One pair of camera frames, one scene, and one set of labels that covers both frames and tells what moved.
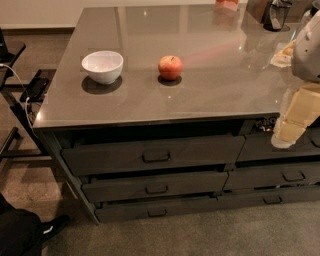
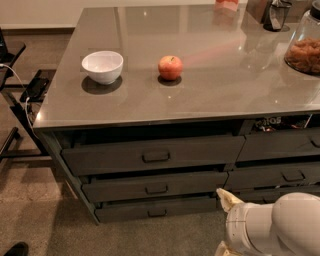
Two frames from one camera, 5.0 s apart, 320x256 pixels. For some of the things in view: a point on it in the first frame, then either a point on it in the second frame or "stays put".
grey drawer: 125,210 stays put
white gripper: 307,53 to 236,224
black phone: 35,89 stays put
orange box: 231,5 stays put
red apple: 170,67 stays put
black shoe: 51,227 to 18,249
